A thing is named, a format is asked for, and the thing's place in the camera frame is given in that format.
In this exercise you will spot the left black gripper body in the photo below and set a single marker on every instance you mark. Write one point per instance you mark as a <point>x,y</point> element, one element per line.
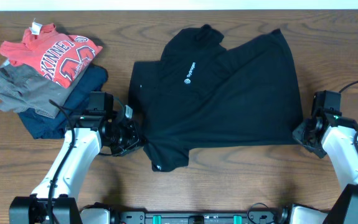
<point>126,138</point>

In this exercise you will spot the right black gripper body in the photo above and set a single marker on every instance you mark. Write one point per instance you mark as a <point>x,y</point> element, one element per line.
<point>301,134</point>

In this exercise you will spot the black polo shirt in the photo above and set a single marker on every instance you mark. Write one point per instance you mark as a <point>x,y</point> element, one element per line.
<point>202,95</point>

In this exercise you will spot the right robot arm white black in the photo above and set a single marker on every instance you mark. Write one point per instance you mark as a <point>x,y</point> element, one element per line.
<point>339,140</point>

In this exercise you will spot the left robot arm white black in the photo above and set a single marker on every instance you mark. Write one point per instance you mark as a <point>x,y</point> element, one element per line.
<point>54,200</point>

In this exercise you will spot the navy blue folded shirt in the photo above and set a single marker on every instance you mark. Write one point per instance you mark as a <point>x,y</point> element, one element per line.
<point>42,127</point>

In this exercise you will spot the red printed t-shirt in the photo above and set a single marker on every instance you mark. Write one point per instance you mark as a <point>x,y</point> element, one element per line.
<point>57,57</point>

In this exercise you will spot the grey folded shirt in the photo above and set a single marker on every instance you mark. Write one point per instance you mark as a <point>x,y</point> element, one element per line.
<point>23,88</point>

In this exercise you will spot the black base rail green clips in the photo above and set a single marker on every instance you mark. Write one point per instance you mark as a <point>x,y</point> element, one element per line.
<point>258,213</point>

